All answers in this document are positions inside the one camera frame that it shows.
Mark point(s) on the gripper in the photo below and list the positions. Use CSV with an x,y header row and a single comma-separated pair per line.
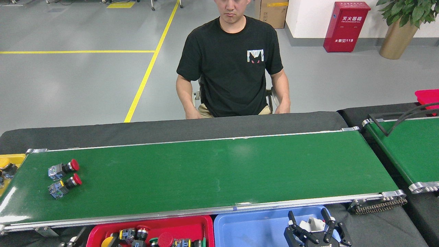
x,y
320,244

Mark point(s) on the white circuit breaker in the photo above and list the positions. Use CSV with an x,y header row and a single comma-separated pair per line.
x,y
313,224

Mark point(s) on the green push button switch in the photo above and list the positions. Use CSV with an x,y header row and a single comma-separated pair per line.
x,y
153,242
185,243
139,244

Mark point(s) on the yellow push button switch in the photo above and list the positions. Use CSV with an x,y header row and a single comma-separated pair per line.
x,y
4,163
107,242

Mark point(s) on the person's right forearm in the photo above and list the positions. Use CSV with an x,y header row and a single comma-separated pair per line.
x,y
184,97

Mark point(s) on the person's left forearm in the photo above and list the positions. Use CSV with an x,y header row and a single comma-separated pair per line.
x,y
282,87

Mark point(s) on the blue plastic tray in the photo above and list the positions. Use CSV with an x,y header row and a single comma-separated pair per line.
x,y
247,230

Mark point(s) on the long green conveyor belt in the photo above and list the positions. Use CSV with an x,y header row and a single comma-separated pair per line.
x,y
205,175

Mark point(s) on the green conveyor with black guide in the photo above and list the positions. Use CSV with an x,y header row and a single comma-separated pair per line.
x,y
415,151

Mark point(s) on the red plastic tray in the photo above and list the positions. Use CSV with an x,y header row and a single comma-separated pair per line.
x,y
185,226

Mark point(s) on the yellow plastic tray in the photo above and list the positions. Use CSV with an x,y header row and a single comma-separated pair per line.
x,y
19,159

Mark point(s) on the person's left hand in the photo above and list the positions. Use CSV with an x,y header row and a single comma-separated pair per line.
x,y
283,108

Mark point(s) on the person's right hand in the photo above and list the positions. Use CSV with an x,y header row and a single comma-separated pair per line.
x,y
193,115

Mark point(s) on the small black table cover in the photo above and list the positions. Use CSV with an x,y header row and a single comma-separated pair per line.
x,y
349,113

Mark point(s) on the red plastic bin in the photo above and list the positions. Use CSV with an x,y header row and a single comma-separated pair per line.
x,y
427,96

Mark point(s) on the grey office chair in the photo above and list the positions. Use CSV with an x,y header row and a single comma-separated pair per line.
x,y
196,97

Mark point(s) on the person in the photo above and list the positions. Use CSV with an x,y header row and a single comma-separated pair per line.
x,y
229,68

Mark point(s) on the red fire extinguisher cabinet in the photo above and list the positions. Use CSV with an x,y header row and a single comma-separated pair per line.
x,y
346,29

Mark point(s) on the cardboard box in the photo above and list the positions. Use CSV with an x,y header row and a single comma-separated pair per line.
x,y
272,13

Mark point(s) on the large black table cover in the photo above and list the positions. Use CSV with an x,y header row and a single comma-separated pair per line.
x,y
103,133

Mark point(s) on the green leafy plant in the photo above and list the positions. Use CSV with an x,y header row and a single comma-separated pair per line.
x,y
411,10

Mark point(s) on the white wheeled stand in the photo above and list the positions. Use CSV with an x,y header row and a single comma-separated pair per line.
x,y
153,4

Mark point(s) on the black triangular guide bracket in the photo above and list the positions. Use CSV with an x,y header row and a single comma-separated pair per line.
x,y
386,132

